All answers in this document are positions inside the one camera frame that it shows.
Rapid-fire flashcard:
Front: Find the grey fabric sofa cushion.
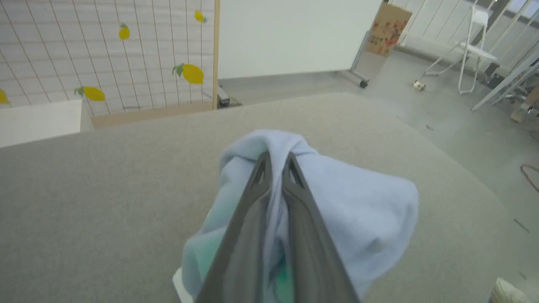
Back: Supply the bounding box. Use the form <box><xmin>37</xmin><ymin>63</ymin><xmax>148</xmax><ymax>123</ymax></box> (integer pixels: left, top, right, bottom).
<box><xmin>0</xmin><ymin>93</ymin><xmax>532</xmax><ymax>303</ymax></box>

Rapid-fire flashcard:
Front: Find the grey metal rolling stand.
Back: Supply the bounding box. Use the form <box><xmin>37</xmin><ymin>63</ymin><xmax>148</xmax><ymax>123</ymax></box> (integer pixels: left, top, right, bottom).
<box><xmin>340</xmin><ymin>30</ymin><xmax>390</xmax><ymax>89</ymax></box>

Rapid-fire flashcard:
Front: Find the cream white object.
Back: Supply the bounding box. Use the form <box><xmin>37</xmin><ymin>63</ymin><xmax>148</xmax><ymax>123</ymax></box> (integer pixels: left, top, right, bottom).
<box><xmin>490</xmin><ymin>277</ymin><xmax>539</xmax><ymax>303</ymax></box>

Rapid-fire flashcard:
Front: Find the white folding chair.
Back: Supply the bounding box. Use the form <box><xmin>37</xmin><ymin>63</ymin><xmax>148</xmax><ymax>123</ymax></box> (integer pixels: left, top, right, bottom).
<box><xmin>424</xmin><ymin>3</ymin><xmax>500</xmax><ymax>96</ymax></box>

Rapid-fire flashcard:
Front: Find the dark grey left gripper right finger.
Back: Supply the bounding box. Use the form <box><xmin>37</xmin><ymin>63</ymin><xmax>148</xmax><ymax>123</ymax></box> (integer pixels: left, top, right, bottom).
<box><xmin>282</xmin><ymin>153</ymin><xmax>361</xmax><ymax>303</ymax></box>

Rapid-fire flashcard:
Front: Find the white rectangular box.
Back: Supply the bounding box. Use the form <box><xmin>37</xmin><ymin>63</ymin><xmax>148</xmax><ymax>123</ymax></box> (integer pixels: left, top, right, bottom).
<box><xmin>0</xmin><ymin>100</ymin><xmax>83</xmax><ymax>148</ymax></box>

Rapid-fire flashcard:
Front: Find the light blue shirt white trim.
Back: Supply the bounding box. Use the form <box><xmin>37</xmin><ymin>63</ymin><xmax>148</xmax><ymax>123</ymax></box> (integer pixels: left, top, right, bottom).
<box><xmin>172</xmin><ymin>129</ymin><xmax>419</xmax><ymax>303</ymax></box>

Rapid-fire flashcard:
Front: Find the cardboard box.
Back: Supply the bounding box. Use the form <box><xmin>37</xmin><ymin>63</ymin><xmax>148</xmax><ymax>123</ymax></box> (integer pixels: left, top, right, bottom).
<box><xmin>366</xmin><ymin>3</ymin><xmax>413</xmax><ymax>58</ymax></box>

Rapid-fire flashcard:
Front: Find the white partition board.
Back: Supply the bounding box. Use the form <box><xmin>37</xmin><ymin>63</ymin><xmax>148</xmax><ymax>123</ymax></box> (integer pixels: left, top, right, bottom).
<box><xmin>219</xmin><ymin>0</ymin><xmax>383</xmax><ymax>80</ymax></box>

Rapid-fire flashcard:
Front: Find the lemon print grid panel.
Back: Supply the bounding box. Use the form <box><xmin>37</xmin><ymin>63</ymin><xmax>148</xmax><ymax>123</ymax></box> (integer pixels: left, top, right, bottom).
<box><xmin>0</xmin><ymin>0</ymin><xmax>221</xmax><ymax>128</ymax></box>

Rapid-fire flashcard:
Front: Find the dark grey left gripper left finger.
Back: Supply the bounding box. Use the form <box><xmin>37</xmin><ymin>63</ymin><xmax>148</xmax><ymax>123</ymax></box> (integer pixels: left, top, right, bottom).
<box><xmin>196</xmin><ymin>151</ymin><xmax>272</xmax><ymax>303</ymax></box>

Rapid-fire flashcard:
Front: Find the black caster foot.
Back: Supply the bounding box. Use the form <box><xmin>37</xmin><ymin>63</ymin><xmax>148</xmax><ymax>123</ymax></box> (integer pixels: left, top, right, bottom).
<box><xmin>217</xmin><ymin>85</ymin><xmax>242</xmax><ymax>108</ymax></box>

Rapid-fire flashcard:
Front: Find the red cable loop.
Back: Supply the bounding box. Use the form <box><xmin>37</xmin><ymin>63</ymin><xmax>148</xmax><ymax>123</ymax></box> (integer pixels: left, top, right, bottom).
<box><xmin>520</xmin><ymin>163</ymin><xmax>539</xmax><ymax>193</ymax></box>

